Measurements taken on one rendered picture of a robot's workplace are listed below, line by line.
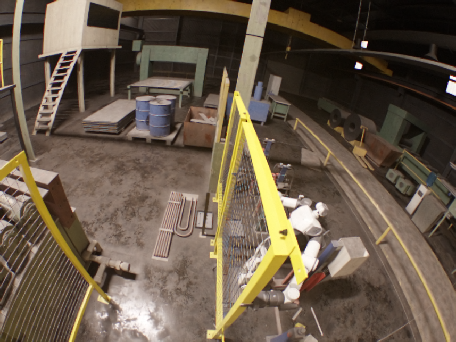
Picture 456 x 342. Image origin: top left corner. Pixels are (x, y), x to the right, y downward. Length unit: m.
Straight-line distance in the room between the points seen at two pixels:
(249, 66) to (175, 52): 8.53
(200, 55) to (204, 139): 6.75
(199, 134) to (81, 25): 6.46
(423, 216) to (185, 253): 6.09
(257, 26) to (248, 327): 3.74
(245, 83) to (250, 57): 0.40
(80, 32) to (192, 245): 8.06
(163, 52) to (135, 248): 10.08
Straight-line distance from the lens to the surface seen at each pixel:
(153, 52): 11.51
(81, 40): 8.50
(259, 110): 7.62
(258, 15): 2.97
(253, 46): 2.88
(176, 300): 2.38
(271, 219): 0.68
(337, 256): 2.25
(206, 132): 4.74
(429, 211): 6.40
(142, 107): 5.38
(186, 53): 11.03
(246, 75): 2.88
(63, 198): 2.06
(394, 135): 11.03
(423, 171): 10.22
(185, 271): 2.53
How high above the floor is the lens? 2.26
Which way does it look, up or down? 32 degrees down
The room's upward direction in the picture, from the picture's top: 11 degrees clockwise
